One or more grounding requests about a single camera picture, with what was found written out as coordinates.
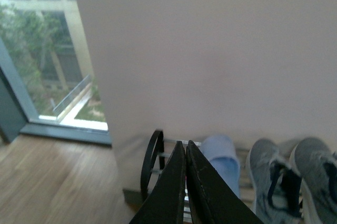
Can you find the grey knit sneaker left-held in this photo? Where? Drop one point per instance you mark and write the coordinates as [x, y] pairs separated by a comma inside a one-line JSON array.
[[276, 185]]

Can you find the grey knit sneaker right-held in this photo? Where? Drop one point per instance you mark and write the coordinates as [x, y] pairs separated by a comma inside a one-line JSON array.
[[313, 161]]

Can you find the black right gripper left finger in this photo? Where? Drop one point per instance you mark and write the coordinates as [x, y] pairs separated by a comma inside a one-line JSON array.
[[165, 204]]

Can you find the white slide sandal right-held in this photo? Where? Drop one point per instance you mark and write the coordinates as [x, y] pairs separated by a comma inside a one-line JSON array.
[[220, 151]]

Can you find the black chrome shoe rack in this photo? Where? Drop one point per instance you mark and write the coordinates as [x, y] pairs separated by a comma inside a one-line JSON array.
[[154, 163]]

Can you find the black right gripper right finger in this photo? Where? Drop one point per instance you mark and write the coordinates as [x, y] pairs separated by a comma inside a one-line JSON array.
[[210, 198]]

